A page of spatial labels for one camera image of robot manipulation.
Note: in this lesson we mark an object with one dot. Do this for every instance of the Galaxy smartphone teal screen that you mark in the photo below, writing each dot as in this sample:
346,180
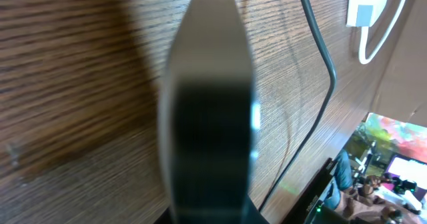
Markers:
207,121

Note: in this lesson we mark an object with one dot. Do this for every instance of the person in background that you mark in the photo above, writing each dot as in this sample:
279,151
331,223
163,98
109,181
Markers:
351,202

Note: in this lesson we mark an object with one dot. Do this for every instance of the white power strip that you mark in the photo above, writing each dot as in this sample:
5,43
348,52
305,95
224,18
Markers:
364,13

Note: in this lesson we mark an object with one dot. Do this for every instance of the background monitor screen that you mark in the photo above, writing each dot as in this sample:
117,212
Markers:
409,169

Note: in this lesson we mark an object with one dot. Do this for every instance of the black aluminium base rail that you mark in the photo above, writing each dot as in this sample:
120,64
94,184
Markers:
310,208

